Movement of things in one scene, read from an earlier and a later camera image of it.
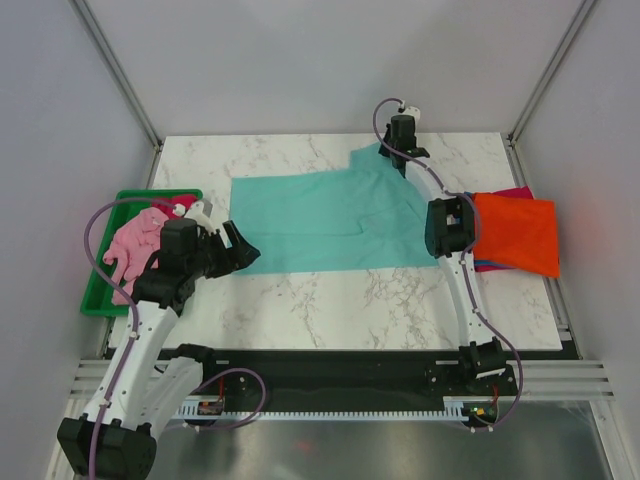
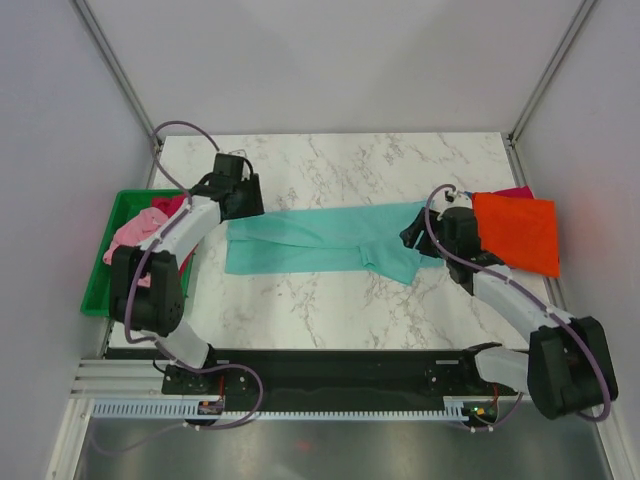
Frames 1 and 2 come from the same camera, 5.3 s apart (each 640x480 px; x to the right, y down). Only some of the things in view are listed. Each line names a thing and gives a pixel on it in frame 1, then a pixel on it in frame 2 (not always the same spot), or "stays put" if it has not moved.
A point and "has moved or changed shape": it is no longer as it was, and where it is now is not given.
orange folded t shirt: x=517 y=232 stays put
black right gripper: x=383 y=151 to x=410 y=234
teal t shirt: x=364 y=215 has moved or changed shape
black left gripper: x=238 y=256 to x=254 y=206
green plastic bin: x=98 y=299 stays put
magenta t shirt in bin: x=166 y=203 stays put
